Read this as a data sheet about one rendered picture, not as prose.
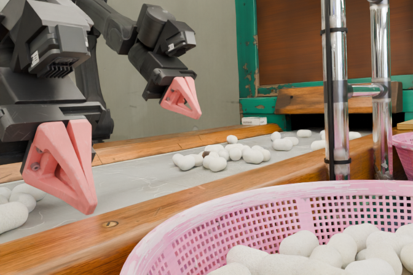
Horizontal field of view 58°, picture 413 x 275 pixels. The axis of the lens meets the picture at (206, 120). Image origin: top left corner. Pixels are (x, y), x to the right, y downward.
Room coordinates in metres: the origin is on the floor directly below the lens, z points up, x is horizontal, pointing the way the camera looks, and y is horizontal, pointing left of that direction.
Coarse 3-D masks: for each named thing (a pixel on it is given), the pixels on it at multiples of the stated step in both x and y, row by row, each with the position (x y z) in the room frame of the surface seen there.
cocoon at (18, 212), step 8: (0, 208) 0.28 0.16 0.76; (8, 208) 0.29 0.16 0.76; (16, 208) 0.29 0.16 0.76; (24, 208) 0.30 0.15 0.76; (0, 216) 0.28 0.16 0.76; (8, 216) 0.28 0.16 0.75; (16, 216) 0.29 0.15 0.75; (24, 216) 0.30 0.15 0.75; (0, 224) 0.28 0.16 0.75; (8, 224) 0.28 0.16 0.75; (16, 224) 0.29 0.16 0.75; (0, 232) 0.28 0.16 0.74
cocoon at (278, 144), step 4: (276, 140) 0.67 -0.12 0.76; (280, 140) 0.66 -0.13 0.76; (284, 140) 0.66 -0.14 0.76; (288, 140) 0.66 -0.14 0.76; (272, 144) 0.67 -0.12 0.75; (276, 144) 0.66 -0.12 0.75; (280, 144) 0.66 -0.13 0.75; (284, 144) 0.65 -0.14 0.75; (288, 144) 0.65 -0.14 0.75; (292, 144) 0.66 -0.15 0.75; (276, 148) 0.66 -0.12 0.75; (280, 148) 0.66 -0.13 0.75; (284, 148) 0.65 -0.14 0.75; (288, 148) 0.65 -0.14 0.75
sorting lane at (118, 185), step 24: (216, 144) 0.80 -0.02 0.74; (264, 144) 0.77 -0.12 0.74; (96, 168) 0.57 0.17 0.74; (120, 168) 0.56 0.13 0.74; (144, 168) 0.55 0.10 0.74; (168, 168) 0.54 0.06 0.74; (192, 168) 0.53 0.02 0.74; (240, 168) 0.51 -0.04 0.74; (96, 192) 0.41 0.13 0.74; (120, 192) 0.41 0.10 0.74; (144, 192) 0.40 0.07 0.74; (168, 192) 0.39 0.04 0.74; (48, 216) 0.33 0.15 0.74; (72, 216) 0.32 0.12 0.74; (0, 240) 0.27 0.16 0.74
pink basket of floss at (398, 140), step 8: (392, 136) 0.55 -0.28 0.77; (400, 136) 0.58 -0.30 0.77; (408, 136) 0.59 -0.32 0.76; (392, 144) 0.52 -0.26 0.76; (400, 144) 0.49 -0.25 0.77; (408, 144) 0.47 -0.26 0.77; (400, 152) 0.51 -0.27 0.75; (408, 152) 0.48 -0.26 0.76; (408, 160) 0.49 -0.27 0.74; (408, 168) 0.49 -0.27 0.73; (408, 176) 0.51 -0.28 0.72
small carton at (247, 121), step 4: (244, 120) 1.02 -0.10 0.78; (248, 120) 1.01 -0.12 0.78; (252, 120) 1.00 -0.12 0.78; (256, 120) 1.00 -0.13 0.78; (260, 120) 0.99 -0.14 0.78; (264, 120) 1.01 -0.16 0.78; (244, 124) 1.02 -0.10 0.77; (248, 124) 1.01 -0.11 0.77; (252, 124) 1.00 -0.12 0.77; (256, 124) 1.00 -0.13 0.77; (260, 124) 0.99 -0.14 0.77; (264, 124) 1.01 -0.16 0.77
